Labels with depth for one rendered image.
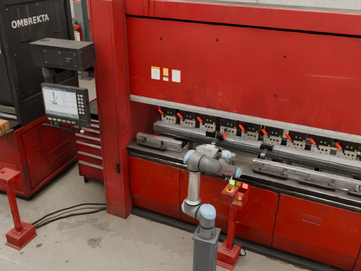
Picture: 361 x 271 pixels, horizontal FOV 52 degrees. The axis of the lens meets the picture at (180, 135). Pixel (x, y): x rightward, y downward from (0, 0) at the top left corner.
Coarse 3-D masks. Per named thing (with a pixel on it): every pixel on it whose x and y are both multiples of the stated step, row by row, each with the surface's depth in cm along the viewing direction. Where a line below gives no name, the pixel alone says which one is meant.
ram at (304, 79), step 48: (144, 48) 337; (192, 48) 317; (240, 48) 300; (288, 48) 285; (336, 48) 271; (144, 96) 358; (192, 96) 336; (240, 96) 317; (288, 96) 300; (336, 96) 285
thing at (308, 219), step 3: (303, 216) 326; (306, 216) 325; (309, 216) 324; (312, 216) 323; (303, 219) 328; (306, 219) 326; (309, 219) 325; (312, 219) 324; (315, 219) 323; (318, 219) 321; (306, 222) 326; (309, 222) 324; (312, 222) 325; (315, 222) 324; (318, 222) 323; (318, 225) 322
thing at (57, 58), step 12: (36, 48) 317; (48, 48) 313; (60, 48) 309; (72, 48) 304; (84, 48) 311; (36, 60) 323; (48, 60) 318; (60, 60) 314; (72, 60) 310; (84, 60) 313; (48, 72) 335
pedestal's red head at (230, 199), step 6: (228, 180) 335; (234, 180) 332; (228, 186) 334; (234, 186) 334; (222, 192) 325; (228, 192) 325; (234, 192) 325; (240, 192) 330; (246, 192) 323; (222, 198) 327; (228, 198) 324; (234, 198) 328; (246, 198) 328; (228, 204) 326; (234, 204) 323; (240, 204) 322
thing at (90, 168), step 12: (96, 108) 440; (96, 120) 415; (96, 132) 422; (84, 144) 438; (96, 144) 434; (84, 156) 449; (96, 156) 439; (84, 168) 458; (96, 168) 449; (84, 180) 469
